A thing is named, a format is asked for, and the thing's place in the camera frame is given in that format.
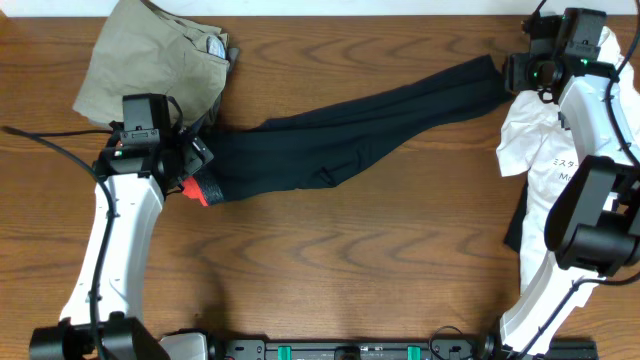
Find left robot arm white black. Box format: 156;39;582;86
2;93;213;360

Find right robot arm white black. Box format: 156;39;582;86
474;8;639;359

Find black garment under t-shirt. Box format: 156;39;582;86
503;182;528;253

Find folded khaki pants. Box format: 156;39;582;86
73;0;231;126

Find grey folded garment under khaki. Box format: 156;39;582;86
185;33;239;131

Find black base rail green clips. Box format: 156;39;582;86
159;338;600;360

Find black leggings red waistband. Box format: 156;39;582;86
182;55;512;206

